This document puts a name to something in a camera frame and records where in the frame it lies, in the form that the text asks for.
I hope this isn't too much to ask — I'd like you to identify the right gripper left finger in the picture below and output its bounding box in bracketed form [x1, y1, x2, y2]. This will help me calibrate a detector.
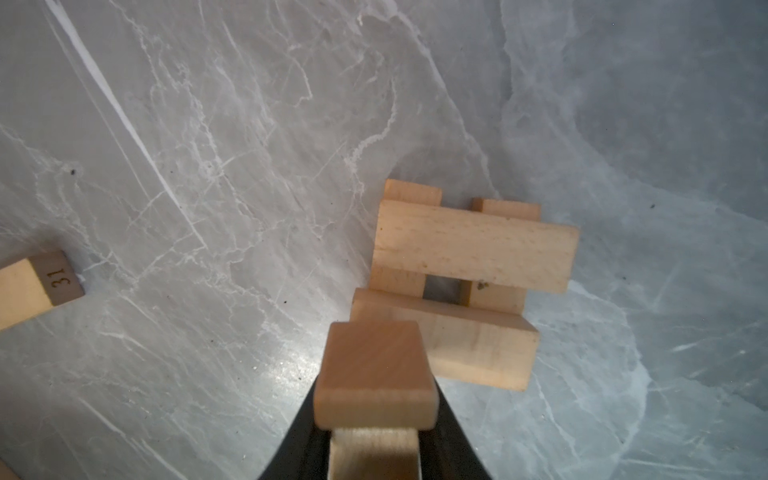
[259, 381, 331, 480]

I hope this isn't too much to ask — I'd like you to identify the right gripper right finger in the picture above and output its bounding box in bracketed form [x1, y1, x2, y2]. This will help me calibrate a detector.
[418, 386, 491, 480]

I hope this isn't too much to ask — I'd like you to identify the wood arch block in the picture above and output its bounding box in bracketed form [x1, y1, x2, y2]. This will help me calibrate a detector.
[313, 320, 439, 479]

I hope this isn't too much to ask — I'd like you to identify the wood block angled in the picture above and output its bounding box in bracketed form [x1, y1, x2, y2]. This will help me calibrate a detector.
[373, 200, 579, 293]

